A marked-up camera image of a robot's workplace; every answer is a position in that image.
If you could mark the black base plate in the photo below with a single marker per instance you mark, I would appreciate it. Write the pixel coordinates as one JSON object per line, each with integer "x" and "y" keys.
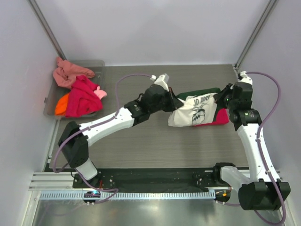
{"x": 132, "y": 179}

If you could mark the white and green t shirt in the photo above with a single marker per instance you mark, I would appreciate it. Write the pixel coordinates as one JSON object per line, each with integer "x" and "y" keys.
{"x": 199, "y": 108}

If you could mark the right aluminium frame post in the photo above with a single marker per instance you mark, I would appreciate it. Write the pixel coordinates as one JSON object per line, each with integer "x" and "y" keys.
{"x": 256, "y": 31}

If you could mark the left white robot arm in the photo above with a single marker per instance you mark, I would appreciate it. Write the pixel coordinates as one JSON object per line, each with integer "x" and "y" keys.
{"x": 76, "y": 139}

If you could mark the light pink t shirt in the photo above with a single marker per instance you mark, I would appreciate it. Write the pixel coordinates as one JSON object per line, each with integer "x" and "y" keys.
{"x": 100, "y": 93}

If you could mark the salmon pink t shirt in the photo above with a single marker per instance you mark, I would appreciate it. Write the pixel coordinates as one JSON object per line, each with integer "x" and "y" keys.
{"x": 66, "y": 73}

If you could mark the crimson red t shirt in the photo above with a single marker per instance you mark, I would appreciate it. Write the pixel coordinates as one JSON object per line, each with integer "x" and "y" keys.
{"x": 82, "y": 100}

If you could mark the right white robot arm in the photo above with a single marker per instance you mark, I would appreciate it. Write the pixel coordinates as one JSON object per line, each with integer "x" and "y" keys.
{"x": 263, "y": 189}

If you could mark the left aluminium frame post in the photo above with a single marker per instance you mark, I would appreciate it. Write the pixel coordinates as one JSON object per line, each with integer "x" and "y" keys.
{"x": 47, "y": 29}

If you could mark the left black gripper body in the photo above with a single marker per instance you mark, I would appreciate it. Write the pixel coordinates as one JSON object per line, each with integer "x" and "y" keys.
{"x": 167, "y": 103}

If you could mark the orange t shirt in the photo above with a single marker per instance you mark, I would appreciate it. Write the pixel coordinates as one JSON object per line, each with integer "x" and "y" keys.
{"x": 61, "y": 105}

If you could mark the aluminium front rail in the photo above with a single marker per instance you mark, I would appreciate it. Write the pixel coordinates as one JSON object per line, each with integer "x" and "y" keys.
{"x": 66, "y": 180}

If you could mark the slotted cable duct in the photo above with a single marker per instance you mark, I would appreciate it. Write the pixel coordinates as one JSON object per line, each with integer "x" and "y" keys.
{"x": 94, "y": 195}

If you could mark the aluminium frame post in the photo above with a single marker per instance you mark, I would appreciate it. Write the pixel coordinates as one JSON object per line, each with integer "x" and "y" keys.
{"x": 47, "y": 29}
{"x": 256, "y": 31}

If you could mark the grey plastic bin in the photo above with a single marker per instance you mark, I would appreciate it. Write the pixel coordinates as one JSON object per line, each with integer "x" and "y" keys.
{"x": 56, "y": 92}

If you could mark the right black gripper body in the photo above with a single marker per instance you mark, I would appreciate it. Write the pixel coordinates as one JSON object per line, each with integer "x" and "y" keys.
{"x": 225, "y": 100}

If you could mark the magenta t shirt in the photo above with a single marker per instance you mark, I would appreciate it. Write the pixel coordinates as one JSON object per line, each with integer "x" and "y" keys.
{"x": 221, "y": 119}

